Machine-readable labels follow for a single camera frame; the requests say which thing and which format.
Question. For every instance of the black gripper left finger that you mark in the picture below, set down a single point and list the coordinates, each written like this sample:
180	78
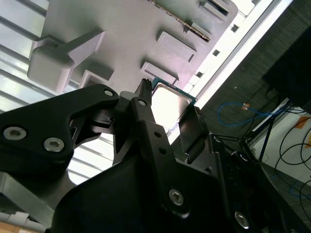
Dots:
36	131

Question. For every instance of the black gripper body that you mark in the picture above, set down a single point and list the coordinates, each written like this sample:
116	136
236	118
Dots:
109	201

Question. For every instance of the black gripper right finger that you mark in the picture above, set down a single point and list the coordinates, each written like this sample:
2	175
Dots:
194	131

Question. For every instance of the silver CPU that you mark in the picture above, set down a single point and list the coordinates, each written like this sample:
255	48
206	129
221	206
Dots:
170	104

